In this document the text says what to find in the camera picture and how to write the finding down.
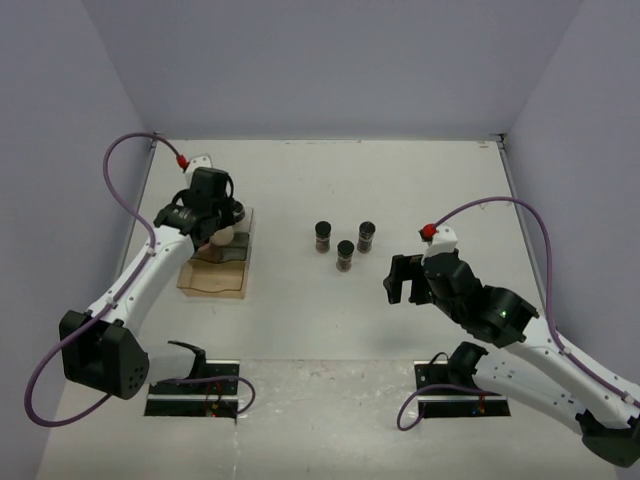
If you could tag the smoky grey plastic bin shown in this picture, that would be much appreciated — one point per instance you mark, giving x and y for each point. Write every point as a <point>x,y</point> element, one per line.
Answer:
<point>237,250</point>

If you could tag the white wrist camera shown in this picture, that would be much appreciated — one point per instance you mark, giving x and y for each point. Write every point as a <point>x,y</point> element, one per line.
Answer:
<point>439,239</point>
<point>201,161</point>

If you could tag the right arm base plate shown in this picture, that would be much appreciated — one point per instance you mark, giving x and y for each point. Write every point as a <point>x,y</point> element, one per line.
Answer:
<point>447,403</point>

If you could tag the aluminium table rail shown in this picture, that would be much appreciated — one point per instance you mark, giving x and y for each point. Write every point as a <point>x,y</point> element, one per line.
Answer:
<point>529,225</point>
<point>130,202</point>

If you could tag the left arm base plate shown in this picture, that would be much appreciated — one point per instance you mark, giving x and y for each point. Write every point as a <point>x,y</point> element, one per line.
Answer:
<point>205,400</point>

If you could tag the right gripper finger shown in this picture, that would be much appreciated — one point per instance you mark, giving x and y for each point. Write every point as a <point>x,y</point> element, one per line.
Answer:
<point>421,292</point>
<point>403,268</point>

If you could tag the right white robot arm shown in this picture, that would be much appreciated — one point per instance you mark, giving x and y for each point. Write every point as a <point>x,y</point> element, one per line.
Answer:
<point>514,354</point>

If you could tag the left aluminium table rail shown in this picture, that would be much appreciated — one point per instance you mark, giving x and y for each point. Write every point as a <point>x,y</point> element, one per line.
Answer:
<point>130,202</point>

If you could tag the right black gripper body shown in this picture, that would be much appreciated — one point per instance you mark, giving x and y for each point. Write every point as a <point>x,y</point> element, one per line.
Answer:
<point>443,301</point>

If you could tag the black lid pepper jar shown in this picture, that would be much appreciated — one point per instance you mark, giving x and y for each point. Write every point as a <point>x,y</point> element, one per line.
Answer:
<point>345,250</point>
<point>366,232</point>

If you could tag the clear plastic bin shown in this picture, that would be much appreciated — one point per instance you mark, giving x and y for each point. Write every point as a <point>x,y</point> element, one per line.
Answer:
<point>245,225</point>

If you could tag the yellow lid spice bottle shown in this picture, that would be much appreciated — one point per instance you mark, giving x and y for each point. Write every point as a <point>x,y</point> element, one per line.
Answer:
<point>220,239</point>

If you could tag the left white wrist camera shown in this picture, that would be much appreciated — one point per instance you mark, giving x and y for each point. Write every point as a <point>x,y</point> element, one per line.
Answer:
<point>201,161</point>

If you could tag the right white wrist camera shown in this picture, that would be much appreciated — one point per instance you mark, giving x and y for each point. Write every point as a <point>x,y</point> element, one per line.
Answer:
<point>439,239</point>

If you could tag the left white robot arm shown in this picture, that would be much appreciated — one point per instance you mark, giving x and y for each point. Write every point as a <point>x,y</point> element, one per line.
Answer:
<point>101,349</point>

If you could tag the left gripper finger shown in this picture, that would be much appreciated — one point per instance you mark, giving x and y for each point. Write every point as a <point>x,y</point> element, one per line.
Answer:
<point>233,212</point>
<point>204,230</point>

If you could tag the black lid pepper jar right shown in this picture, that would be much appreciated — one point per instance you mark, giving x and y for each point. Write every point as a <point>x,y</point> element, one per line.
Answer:
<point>366,232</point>

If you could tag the right aluminium table rail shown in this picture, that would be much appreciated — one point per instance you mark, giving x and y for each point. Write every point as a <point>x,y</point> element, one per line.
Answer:
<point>529,225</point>

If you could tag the black lid pepper jar front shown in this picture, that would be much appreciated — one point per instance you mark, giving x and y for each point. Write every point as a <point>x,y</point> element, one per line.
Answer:
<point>345,250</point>

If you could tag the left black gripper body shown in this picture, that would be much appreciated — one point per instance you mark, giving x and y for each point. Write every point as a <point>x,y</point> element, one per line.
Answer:
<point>220,212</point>

